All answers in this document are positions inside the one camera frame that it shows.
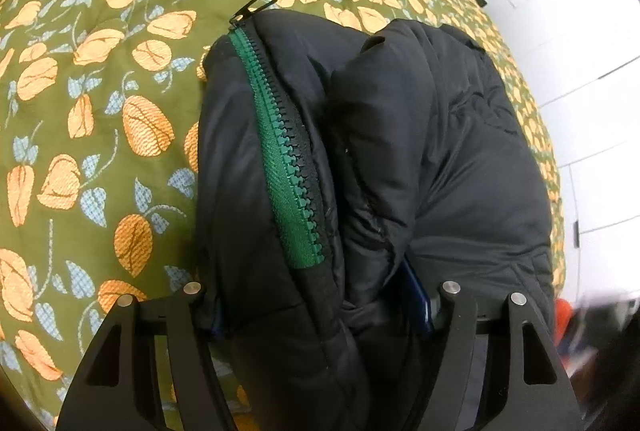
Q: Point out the black puffer jacket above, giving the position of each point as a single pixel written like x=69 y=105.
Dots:
x=400 y=151

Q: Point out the green floral bed blanket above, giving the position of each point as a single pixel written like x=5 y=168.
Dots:
x=125 y=61

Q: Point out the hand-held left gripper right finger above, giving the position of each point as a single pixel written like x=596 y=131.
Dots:
x=422 y=306

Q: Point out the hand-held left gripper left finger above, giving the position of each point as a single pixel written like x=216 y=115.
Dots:
x=192 y=311

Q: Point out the white wardrobe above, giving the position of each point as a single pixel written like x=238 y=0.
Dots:
x=560 y=36

